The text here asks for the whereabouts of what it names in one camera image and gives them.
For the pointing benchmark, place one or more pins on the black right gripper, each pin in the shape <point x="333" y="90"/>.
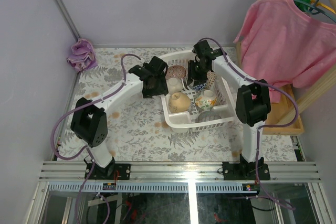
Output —
<point x="197" y="80"/>

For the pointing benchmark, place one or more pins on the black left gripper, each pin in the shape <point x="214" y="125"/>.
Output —
<point x="156" y="87"/>

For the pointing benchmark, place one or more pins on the brown checker pattern bowl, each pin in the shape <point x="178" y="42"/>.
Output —
<point x="211" y="77"/>

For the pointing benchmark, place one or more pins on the red eye pattern bowl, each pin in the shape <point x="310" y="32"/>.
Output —
<point x="175" y="71"/>

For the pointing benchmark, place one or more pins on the yellow rimmed bottom bowl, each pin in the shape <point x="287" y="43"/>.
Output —
<point x="179" y="102"/>

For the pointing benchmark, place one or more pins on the orange flower pattern bowl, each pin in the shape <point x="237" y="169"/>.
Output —
<point x="206" y="100"/>

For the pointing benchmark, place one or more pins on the white plastic dish rack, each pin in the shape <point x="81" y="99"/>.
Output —
<point x="194" y="119"/>

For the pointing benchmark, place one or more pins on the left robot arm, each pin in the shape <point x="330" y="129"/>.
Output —
<point x="89" y="120"/>

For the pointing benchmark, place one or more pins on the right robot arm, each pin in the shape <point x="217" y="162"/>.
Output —
<point x="253" y="101"/>

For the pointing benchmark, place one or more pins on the floral table mat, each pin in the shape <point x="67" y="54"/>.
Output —
<point x="137" y="130"/>

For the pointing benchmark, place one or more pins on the purple folded cloth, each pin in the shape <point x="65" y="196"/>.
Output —
<point x="83" y="56"/>

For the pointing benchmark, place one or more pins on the pink t-shirt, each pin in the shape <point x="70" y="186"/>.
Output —
<point x="282" y="45"/>

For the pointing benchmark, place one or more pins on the green clothes hanger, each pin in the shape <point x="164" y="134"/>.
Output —
<point x="313" y="7"/>

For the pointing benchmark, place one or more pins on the aluminium mounting rail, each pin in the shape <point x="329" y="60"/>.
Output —
<point x="275" y="172"/>

